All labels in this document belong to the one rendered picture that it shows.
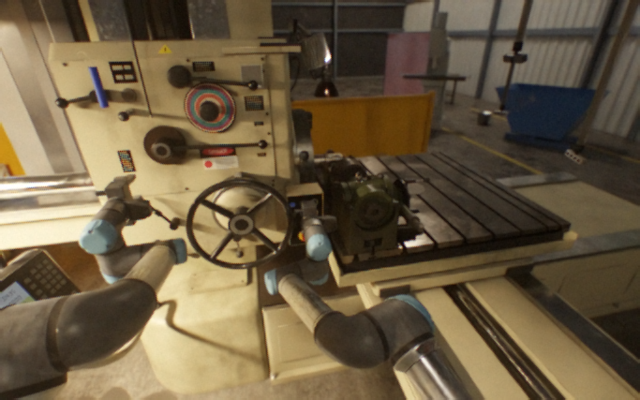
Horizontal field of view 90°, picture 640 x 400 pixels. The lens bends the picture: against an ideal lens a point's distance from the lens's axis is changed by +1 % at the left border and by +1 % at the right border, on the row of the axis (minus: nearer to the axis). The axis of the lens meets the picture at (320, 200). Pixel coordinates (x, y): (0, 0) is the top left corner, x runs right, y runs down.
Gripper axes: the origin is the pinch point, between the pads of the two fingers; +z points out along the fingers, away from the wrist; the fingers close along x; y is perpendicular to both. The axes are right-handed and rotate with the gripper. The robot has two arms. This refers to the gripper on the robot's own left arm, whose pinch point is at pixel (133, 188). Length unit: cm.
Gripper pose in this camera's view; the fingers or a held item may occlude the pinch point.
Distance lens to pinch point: 121.3
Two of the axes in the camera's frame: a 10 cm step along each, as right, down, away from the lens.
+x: 0.1, 8.9, 4.6
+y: -9.8, 1.1, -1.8
